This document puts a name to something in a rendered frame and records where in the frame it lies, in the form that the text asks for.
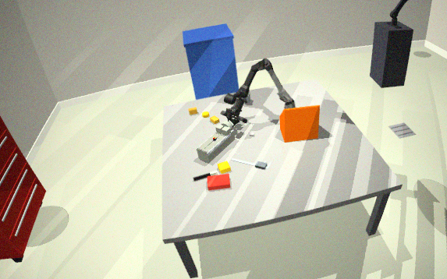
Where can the red flat block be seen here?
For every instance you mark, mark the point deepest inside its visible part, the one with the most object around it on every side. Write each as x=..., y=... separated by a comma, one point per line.
x=218, y=182

